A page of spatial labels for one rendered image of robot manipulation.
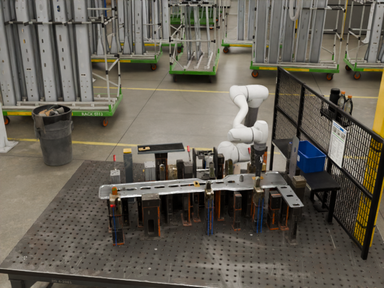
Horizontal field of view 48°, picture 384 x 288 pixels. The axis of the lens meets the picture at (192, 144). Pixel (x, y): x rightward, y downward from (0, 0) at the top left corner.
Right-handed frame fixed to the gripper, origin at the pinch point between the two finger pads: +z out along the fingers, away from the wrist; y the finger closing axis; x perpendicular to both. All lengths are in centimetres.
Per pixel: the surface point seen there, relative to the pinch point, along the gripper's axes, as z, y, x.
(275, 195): 7.4, 20.8, 6.8
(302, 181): 0.3, 16.8, 28.2
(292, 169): -1.7, 1.4, 26.6
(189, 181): 5, -5, -51
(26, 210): 105, -148, -209
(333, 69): 78, -577, 348
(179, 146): -11, -35, -54
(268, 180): 5.4, 2.4, 7.6
